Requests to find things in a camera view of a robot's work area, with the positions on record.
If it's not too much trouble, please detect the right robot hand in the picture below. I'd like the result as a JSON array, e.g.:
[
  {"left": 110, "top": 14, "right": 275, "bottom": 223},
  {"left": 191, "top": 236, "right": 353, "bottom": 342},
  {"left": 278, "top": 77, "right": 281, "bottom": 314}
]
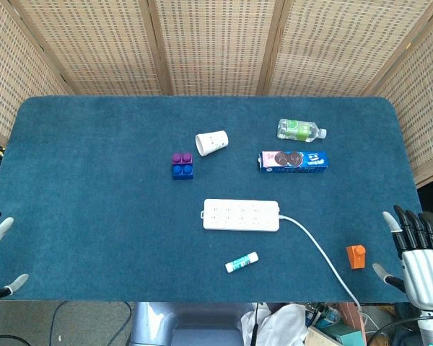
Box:
[{"left": 372, "top": 204, "right": 433, "bottom": 309}]

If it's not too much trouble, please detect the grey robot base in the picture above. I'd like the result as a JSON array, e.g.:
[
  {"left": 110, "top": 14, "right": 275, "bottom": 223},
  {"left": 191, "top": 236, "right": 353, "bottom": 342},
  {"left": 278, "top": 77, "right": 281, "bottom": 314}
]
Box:
[{"left": 128, "top": 301, "right": 258, "bottom": 346}]

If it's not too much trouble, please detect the white power strip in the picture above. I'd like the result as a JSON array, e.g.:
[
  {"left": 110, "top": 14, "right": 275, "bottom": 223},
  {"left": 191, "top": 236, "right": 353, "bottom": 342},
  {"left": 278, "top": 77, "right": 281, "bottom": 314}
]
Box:
[{"left": 200, "top": 198, "right": 281, "bottom": 232}]

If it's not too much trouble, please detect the orange plastic block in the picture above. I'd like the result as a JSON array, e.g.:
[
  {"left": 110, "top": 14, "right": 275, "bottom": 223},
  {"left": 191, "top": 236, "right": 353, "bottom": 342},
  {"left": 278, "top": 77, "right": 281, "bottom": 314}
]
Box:
[{"left": 346, "top": 244, "right": 367, "bottom": 270}]

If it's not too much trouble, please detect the teal small box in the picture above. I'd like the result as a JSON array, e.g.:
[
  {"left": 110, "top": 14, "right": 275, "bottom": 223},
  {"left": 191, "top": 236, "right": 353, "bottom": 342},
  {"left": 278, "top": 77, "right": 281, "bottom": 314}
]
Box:
[{"left": 331, "top": 323, "right": 364, "bottom": 346}]

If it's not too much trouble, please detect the blue felt table mat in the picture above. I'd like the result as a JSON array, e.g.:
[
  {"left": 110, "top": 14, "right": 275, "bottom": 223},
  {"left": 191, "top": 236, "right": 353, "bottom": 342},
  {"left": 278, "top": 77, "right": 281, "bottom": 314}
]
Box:
[{"left": 0, "top": 94, "right": 424, "bottom": 303}]

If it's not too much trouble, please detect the white crumpled cloth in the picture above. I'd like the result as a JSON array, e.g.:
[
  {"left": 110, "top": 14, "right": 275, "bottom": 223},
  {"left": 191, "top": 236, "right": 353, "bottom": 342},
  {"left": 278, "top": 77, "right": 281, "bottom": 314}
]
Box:
[{"left": 240, "top": 303, "right": 308, "bottom": 346}]

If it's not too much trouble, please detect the blue cookie box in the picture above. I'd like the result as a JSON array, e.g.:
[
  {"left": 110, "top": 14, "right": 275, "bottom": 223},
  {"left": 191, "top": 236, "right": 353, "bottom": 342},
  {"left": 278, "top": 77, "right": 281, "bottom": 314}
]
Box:
[{"left": 257, "top": 150, "right": 329, "bottom": 174}]

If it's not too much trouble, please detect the white green glue stick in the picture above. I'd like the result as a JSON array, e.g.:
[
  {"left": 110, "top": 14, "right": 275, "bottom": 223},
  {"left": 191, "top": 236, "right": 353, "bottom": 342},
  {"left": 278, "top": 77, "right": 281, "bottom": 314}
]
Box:
[{"left": 224, "top": 252, "right": 259, "bottom": 272}]

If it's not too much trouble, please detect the clear plastic water bottle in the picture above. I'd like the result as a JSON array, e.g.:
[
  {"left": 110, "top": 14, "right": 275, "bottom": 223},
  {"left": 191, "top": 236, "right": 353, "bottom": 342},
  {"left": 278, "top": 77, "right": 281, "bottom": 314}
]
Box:
[{"left": 276, "top": 118, "right": 328, "bottom": 142}]

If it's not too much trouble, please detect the blue toy brick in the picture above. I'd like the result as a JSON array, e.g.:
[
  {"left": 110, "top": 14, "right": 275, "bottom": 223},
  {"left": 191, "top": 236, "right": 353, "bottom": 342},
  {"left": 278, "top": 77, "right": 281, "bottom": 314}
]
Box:
[{"left": 171, "top": 162, "right": 196, "bottom": 180}]

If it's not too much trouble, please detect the purple toy brick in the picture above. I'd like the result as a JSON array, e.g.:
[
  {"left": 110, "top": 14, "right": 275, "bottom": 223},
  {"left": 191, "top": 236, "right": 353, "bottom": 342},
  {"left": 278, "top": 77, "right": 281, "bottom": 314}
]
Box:
[{"left": 171, "top": 151, "right": 194, "bottom": 167}]

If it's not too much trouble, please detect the white paper cup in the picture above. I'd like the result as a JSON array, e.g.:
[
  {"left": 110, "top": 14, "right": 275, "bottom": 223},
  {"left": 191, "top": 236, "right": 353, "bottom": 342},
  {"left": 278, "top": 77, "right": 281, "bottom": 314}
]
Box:
[{"left": 195, "top": 130, "right": 229, "bottom": 157}]

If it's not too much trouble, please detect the woven bamboo folding screen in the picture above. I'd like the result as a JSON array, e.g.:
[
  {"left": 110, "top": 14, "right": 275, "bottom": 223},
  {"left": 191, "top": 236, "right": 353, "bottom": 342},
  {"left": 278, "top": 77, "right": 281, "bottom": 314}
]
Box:
[{"left": 0, "top": 0, "right": 433, "bottom": 188}]

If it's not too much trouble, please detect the white power strip cable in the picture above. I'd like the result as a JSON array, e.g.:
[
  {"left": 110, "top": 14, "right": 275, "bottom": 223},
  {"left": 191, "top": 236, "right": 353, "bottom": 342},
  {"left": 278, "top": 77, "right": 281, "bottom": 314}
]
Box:
[{"left": 278, "top": 214, "right": 364, "bottom": 346}]

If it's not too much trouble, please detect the black hanging cable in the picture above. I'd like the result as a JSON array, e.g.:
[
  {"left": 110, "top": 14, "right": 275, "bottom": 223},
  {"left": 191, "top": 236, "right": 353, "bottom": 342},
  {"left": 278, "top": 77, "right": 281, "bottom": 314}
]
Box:
[{"left": 250, "top": 302, "right": 260, "bottom": 346}]

